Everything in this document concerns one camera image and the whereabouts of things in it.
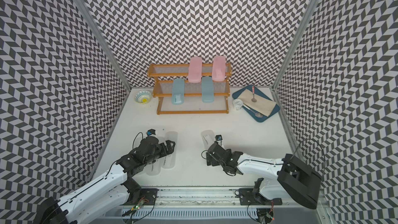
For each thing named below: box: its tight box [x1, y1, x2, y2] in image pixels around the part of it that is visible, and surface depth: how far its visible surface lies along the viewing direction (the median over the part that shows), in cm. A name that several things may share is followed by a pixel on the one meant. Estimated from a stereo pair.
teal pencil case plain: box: [201, 76, 215, 104], surface depth 94 cm
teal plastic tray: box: [232, 84, 280, 123], surface depth 111 cm
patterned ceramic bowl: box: [134, 89, 152, 105], surface depth 114 cm
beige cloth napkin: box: [237, 88, 277, 118], surface depth 111 cm
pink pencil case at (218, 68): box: [211, 55, 227, 82], surface depth 88 cm
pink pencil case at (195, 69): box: [188, 56, 203, 83], surface depth 88 cm
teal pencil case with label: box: [171, 78, 186, 105], surface depth 93 cm
